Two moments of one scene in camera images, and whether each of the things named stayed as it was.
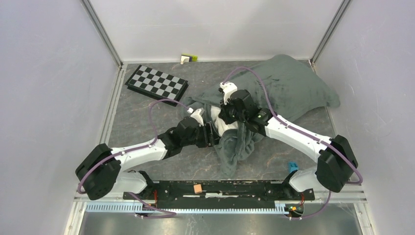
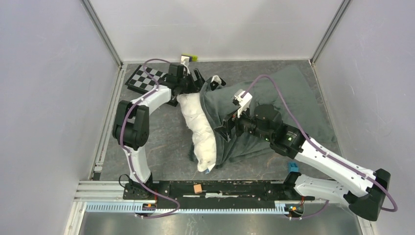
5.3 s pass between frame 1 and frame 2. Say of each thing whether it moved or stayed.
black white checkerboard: stayed
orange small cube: stayed
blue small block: stayed
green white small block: stayed
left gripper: moved
